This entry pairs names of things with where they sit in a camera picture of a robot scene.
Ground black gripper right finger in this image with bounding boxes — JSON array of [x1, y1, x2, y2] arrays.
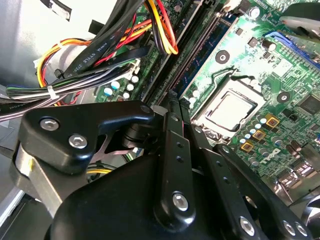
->
[[179, 97, 315, 240]]

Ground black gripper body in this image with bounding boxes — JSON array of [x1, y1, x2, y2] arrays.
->
[[44, 149, 237, 240]]

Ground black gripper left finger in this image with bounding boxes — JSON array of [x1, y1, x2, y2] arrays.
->
[[9, 92, 198, 233]]

